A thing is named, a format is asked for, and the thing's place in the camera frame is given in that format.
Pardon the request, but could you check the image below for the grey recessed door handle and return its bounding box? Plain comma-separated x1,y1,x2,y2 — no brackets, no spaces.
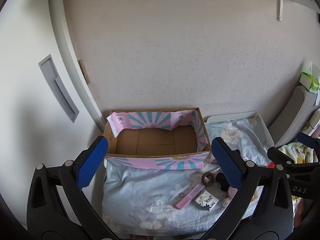
38,54,80,123

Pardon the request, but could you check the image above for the black scrunchie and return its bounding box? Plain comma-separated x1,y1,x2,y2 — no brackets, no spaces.
216,173,230,192

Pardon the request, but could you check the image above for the white door frame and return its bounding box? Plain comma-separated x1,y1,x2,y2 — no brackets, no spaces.
47,0,110,135

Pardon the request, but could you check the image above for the green tissue box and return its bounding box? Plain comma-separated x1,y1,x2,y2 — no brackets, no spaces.
299,61,320,93

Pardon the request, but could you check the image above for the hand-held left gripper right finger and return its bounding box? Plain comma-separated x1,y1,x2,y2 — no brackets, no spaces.
200,137,293,240

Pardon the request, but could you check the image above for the long pink box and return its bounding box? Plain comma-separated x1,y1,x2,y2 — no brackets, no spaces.
175,183,205,209

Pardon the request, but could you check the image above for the cardboard box with pink flaps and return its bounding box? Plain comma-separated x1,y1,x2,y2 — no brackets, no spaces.
102,107,212,170

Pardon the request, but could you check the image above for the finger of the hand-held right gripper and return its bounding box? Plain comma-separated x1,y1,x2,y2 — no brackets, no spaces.
297,132,320,153
267,146,320,174

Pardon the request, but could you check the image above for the white pillow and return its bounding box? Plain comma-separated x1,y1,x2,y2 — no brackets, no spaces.
309,110,320,137

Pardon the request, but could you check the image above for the small wooden block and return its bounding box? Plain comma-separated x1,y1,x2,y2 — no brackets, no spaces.
77,59,91,84

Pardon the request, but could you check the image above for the pale blue floral cloth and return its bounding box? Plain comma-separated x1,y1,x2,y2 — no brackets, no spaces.
103,116,269,233

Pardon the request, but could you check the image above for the small white printed box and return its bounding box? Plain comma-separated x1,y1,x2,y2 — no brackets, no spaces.
194,190,220,212

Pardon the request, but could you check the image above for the grey cushion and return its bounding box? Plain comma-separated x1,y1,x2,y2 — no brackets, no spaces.
269,86,320,148

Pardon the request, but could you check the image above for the yellow patterned blanket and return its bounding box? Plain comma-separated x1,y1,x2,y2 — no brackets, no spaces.
277,141,316,165

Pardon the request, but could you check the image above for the brown hair tie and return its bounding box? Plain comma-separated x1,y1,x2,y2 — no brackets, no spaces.
201,172,213,186

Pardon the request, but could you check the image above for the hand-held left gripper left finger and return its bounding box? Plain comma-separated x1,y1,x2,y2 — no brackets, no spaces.
26,135,118,240

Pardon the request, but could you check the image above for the white sliding door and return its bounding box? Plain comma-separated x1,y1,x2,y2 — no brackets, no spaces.
0,5,105,205

